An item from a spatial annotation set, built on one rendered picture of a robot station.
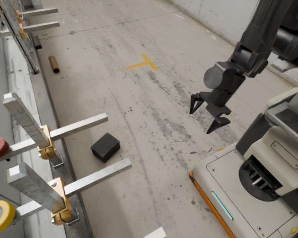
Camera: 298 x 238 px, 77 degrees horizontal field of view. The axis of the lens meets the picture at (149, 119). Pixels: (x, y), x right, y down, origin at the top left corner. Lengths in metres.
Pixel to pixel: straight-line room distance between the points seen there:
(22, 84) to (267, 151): 1.50
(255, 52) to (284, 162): 0.54
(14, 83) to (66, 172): 0.87
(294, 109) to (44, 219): 1.03
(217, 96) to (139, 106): 1.50
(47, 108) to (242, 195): 1.29
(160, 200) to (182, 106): 1.02
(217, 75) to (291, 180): 0.57
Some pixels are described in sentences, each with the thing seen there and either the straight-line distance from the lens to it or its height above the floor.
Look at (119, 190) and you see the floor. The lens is 1.58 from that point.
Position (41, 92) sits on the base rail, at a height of 0.70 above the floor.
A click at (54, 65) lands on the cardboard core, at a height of 0.08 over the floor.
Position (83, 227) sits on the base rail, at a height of 0.70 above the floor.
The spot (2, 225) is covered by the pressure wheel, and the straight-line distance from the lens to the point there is 0.72.
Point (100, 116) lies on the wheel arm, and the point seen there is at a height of 0.86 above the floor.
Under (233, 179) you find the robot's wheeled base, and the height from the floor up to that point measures 0.28.
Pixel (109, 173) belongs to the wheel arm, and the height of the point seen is 0.86.
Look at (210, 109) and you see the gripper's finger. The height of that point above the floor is 1.07.
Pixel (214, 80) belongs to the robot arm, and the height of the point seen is 1.19.
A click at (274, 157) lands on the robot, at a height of 0.80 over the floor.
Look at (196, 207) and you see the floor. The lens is 1.59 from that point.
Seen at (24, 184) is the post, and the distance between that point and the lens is 0.50.
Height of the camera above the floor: 1.49
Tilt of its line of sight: 51 degrees down
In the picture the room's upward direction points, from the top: 3 degrees clockwise
